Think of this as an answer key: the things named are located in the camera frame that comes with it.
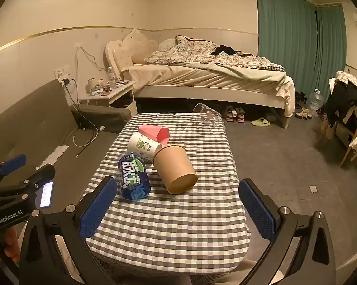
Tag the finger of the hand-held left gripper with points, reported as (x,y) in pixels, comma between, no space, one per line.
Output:
(12,162)
(39,178)

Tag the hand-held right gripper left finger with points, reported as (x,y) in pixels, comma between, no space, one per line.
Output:
(97,205)

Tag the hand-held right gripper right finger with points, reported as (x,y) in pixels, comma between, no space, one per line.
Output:
(259,210)

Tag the brown paper cup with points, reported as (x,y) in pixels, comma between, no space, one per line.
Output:
(174,166)

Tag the blue printed plastic cup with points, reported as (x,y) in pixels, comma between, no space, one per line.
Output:
(132,175)

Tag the white cup with green print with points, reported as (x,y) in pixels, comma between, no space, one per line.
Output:
(141,146)

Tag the pink paper cup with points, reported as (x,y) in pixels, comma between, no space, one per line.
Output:
(154,132)

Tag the clear plastic cup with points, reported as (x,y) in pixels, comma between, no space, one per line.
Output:
(206,114)

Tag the person's left hand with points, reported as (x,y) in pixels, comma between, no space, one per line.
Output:
(9,242)

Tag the smartphone with lit screen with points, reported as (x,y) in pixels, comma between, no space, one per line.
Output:
(47,194)

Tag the white paper slip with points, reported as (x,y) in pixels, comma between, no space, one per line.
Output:
(53,155)

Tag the grey sofa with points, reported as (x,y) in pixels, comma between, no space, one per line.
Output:
(33,118)

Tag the small white floor paper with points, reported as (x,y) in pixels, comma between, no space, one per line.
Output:
(313,188)

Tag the grey checkered tablecloth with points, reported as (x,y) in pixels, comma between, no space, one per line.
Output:
(172,225)

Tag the green slipper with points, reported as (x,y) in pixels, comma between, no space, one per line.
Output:
(260,122)

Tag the grey sneaker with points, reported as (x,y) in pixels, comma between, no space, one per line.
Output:
(240,115)
(230,114)

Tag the beige shoes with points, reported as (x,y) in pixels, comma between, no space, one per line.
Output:
(304,113)

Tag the white nightstand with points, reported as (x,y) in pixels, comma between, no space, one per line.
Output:
(119,95)

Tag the large water jug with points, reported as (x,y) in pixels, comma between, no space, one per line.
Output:
(316,101)

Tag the clear water bottle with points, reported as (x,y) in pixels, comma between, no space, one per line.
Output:
(110,77)

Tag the wooden chair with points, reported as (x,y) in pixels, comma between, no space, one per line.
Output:
(355,121)

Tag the white bed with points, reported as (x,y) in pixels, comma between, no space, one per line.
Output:
(211,78)

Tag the black jacket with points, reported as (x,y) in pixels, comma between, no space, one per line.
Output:
(344,98)

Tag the black clothing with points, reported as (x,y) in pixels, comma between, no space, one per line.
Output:
(226,50)

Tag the patterned quilt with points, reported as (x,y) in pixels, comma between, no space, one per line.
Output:
(196,54)

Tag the wide green curtain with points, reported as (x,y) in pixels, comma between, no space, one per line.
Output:
(285,26)

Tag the narrow green curtain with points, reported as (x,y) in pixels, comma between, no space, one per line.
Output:
(331,38)

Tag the wall socket with plugs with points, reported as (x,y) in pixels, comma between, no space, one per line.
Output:
(62,75)

